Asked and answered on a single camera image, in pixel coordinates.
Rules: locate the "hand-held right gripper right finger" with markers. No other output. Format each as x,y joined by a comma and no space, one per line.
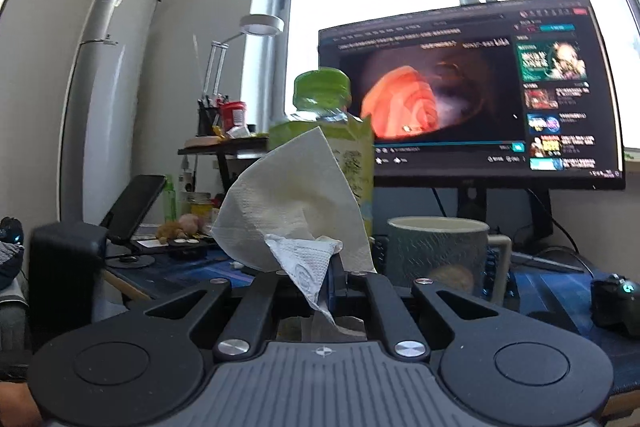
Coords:
337,289

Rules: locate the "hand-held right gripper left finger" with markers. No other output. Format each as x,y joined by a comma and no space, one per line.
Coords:
262,304

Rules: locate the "white paper tissue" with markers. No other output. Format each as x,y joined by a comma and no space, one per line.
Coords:
285,197

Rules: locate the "red plastic container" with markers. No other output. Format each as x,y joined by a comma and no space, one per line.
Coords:
234,117

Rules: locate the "wooden stick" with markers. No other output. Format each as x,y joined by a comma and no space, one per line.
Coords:
125,284

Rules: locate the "black phone stand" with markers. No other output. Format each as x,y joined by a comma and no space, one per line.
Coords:
131,260

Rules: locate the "black smartphone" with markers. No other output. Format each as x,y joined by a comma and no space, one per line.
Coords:
137,207

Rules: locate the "patterned ceramic mug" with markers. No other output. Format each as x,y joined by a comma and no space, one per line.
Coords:
435,249

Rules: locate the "yellow glass jar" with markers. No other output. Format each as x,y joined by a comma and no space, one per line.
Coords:
201,209

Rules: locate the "small brown plush toy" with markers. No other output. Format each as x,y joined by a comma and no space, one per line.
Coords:
175,229

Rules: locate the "green spray bottle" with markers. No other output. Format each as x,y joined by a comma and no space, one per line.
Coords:
170,202

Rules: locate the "black desk shelf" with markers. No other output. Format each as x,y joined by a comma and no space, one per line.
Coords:
220,147

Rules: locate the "white tower air conditioner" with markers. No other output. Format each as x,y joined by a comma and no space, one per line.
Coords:
107,97

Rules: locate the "black pen holder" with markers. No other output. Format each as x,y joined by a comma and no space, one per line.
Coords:
207,119

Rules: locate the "green capped plastic bottle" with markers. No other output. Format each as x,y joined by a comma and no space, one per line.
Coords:
322,94

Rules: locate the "black computer monitor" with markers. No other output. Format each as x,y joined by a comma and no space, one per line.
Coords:
460,92

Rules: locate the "white desk lamp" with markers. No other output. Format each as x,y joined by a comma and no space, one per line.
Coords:
261,25

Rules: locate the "black computer mouse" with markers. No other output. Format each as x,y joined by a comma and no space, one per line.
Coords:
615,304

